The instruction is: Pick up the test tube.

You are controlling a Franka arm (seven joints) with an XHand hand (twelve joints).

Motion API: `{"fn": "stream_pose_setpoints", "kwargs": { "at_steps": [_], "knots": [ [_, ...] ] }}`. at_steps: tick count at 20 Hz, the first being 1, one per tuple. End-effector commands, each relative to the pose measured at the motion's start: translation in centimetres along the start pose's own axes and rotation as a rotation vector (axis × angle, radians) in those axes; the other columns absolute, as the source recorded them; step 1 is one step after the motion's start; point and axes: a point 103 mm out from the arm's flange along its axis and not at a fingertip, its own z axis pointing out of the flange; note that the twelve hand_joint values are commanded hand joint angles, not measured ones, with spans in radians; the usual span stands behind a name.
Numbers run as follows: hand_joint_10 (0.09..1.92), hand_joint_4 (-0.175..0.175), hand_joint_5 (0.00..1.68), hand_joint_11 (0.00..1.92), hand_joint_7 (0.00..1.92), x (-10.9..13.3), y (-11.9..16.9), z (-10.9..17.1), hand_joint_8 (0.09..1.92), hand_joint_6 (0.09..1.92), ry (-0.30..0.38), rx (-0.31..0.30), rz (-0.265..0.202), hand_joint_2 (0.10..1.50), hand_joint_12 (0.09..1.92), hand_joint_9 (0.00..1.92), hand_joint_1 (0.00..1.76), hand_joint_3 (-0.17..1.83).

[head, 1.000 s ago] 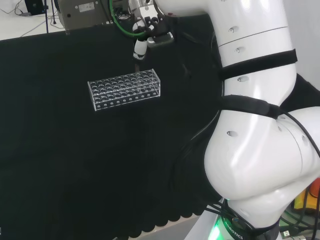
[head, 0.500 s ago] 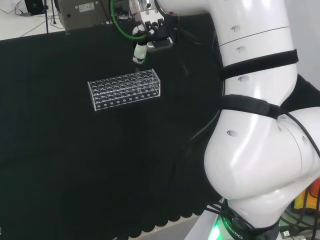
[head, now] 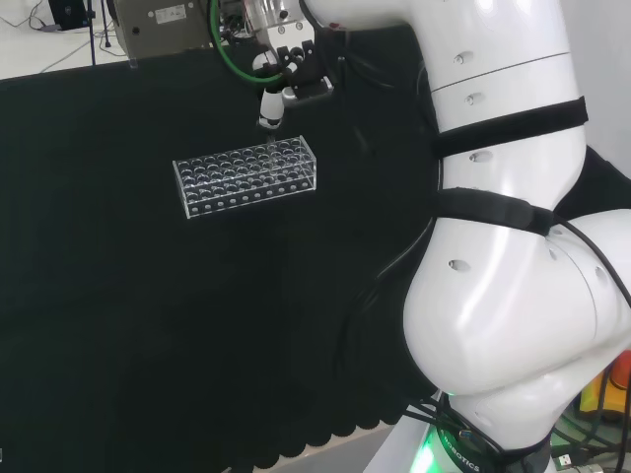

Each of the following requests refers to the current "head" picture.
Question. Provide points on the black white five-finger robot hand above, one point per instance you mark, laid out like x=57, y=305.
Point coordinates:
x=308, y=74

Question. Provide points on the clear glass test tube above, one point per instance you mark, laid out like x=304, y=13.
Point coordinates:
x=270, y=139

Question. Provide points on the clear plastic test tube rack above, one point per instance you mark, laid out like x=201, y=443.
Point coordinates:
x=246, y=180

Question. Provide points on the grey metal equipment box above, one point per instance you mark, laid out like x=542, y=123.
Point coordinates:
x=162, y=24

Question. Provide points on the blue tripod leg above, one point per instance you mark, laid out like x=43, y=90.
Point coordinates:
x=91, y=34

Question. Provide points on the black box device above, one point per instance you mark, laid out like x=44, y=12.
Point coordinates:
x=66, y=14

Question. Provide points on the black bench cloth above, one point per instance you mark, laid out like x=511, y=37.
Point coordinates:
x=148, y=305

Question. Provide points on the yellow stop button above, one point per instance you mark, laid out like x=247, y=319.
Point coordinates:
x=613, y=394

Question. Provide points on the silver usb plug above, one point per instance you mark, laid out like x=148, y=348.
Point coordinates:
x=564, y=460

